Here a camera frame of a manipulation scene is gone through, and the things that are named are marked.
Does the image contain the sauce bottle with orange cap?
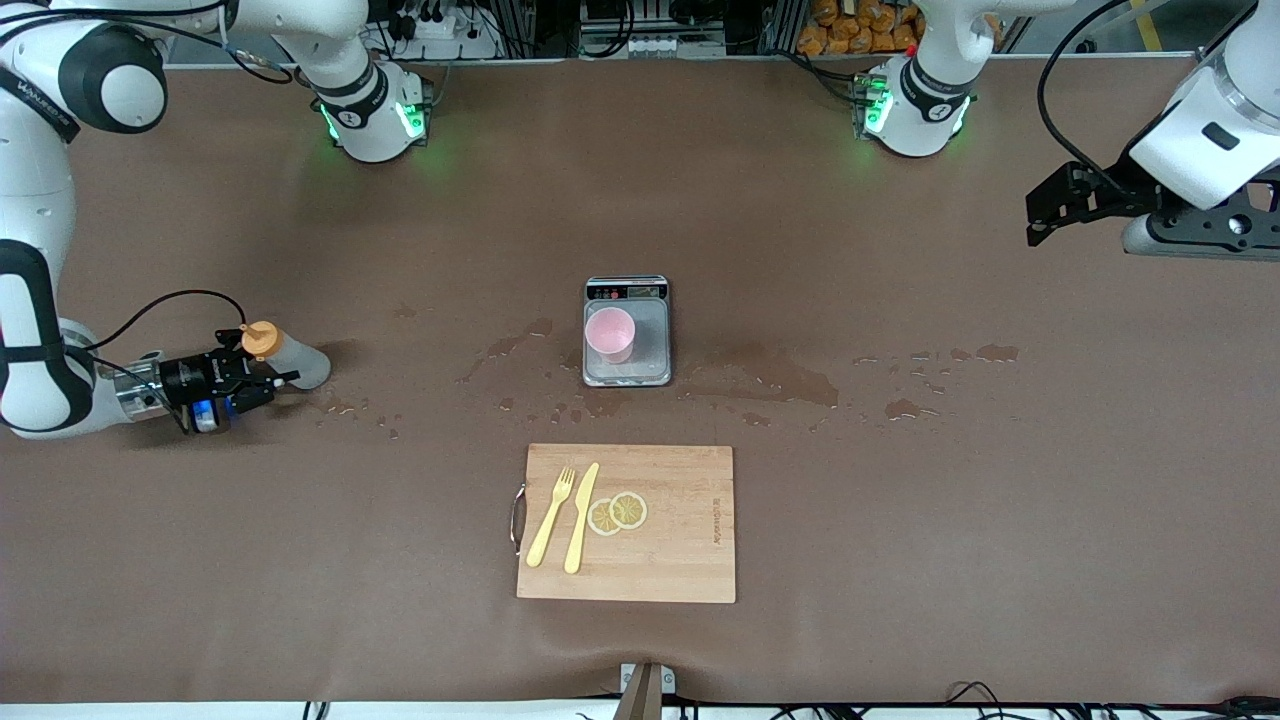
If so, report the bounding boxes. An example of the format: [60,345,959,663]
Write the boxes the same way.
[240,320,332,392]

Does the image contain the pink plastic cup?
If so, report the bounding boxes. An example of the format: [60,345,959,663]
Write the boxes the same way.
[585,307,637,365]

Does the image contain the orange snack bag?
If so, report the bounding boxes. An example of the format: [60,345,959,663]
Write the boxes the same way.
[797,0,926,56]

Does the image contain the yellow plastic fork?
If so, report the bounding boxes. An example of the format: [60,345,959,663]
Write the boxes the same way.
[526,466,577,569]

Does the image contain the yellow plastic knife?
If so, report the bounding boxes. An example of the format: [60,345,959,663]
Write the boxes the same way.
[564,462,600,575]

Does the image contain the white power strip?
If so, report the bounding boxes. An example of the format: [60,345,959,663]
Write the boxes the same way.
[398,8,501,61]

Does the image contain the silver digital kitchen scale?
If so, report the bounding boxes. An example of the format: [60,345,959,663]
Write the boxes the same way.
[583,276,672,388]

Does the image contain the white terminal block row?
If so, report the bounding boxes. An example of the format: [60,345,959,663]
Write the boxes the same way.
[578,32,728,59]

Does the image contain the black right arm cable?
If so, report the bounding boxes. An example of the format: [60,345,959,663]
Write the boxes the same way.
[85,290,251,351]

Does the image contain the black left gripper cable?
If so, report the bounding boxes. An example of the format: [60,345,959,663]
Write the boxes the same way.
[1036,0,1136,191]

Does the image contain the wooden cutting board with handle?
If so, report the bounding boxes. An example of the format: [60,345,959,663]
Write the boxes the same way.
[511,444,737,604]

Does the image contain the metal table edge bracket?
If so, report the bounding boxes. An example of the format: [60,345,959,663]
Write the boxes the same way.
[618,661,678,720]

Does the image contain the black floor cable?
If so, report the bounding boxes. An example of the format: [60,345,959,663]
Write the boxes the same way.
[945,680,1280,720]

